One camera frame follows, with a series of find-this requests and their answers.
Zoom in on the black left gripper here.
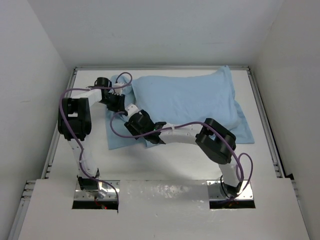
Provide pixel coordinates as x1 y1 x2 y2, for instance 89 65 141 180
99 92 126 115

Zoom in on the light blue green pillowcase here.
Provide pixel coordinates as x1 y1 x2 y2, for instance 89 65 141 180
104 64 256 151

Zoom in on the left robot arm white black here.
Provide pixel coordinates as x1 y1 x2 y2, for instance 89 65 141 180
57 77 131 200

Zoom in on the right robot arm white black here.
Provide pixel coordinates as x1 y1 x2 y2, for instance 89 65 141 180
124 104 244 199

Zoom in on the white front cover board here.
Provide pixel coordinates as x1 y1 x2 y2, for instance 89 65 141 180
19 179 309 240

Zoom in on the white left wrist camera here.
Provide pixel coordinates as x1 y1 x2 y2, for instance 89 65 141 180
112 82 126 96

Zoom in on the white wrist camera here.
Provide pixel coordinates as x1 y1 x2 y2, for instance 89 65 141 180
125 104 140 118
112 82 126 96

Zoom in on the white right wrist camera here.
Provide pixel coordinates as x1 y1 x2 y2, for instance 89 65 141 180
125 104 140 118

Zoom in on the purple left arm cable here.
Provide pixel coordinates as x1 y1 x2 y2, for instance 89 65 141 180
58 71 133 208

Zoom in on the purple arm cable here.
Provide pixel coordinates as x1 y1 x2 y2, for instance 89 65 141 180
58 71 133 208
109 112 254 201

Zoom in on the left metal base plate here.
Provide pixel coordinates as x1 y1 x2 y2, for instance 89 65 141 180
73 180 120 201

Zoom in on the metal base plate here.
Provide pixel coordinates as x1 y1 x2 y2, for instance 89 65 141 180
73 180 120 201
206 179 254 202

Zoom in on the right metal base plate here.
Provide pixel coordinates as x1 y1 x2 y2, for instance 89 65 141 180
206 179 254 202

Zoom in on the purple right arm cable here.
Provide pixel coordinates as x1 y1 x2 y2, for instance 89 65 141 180
109 112 254 201

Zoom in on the black right base cable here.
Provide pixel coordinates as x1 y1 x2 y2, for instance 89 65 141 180
218 174 235 200

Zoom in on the aluminium table frame rail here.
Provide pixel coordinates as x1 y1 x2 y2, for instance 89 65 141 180
9 67 296 240

